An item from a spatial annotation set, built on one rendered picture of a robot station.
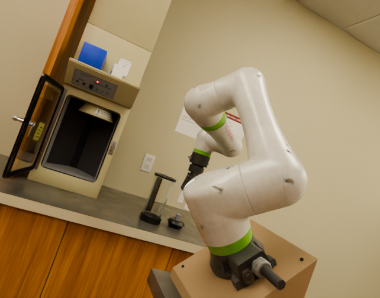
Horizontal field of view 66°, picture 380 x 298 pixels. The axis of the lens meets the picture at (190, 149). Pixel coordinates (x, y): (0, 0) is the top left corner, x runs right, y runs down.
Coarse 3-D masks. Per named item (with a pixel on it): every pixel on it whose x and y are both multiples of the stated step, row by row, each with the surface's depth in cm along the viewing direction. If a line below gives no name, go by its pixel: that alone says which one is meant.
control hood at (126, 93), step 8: (72, 64) 126; (80, 64) 126; (72, 72) 129; (88, 72) 129; (96, 72) 128; (104, 72) 129; (64, 80) 132; (112, 80) 131; (120, 80) 131; (80, 88) 135; (120, 88) 134; (128, 88) 134; (136, 88) 134; (104, 96) 138; (120, 96) 137; (128, 96) 137; (136, 96) 137; (120, 104) 141; (128, 104) 140
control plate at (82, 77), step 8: (80, 72) 129; (72, 80) 132; (80, 80) 132; (88, 80) 132; (96, 80) 131; (104, 80) 131; (88, 88) 135; (104, 88) 134; (112, 88) 134; (112, 96) 137
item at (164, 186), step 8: (168, 176) 144; (152, 184) 138; (160, 184) 135; (168, 184) 136; (152, 192) 136; (160, 192) 135; (168, 192) 137; (152, 200) 135; (160, 200) 135; (144, 208) 137; (152, 208) 135; (160, 208) 136; (152, 216) 135; (160, 216) 138
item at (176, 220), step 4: (176, 216) 144; (180, 216) 144; (168, 220) 143; (172, 220) 142; (176, 220) 143; (180, 220) 147; (168, 224) 144; (172, 224) 141; (176, 224) 140; (180, 224) 141; (184, 224) 144; (176, 228) 142; (180, 228) 143
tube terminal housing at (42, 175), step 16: (96, 32) 137; (80, 48) 136; (112, 48) 140; (128, 48) 142; (112, 64) 141; (144, 64) 145; (128, 80) 143; (80, 96) 137; (96, 96) 140; (112, 112) 157; (128, 112) 145; (32, 176) 134; (48, 176) 136; (64, 176) 138; (80, 192) 141; (96, 192) 143
